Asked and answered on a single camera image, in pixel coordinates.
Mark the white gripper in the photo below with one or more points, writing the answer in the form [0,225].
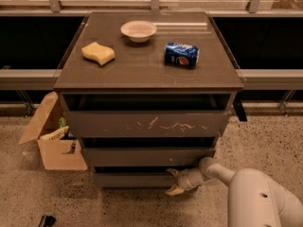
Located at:
[185,181]

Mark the grey drawer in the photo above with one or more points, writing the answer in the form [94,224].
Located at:
[145,156]
[133,180]
[145,124]

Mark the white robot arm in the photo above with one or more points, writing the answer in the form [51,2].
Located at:
[254,199]

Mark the dark grey drawer cabinet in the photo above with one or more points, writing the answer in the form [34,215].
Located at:
[139,80]

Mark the open cardboard box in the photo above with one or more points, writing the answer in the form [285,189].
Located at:
[47,128]

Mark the blue pepsi can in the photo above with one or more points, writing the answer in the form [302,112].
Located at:
[185,55]

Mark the black object on floor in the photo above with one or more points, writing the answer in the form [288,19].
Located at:
[47,221]

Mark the yellow sponge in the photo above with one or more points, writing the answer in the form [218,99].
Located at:
[99,53]

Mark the white bowl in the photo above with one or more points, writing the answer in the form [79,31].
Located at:
[139,31]

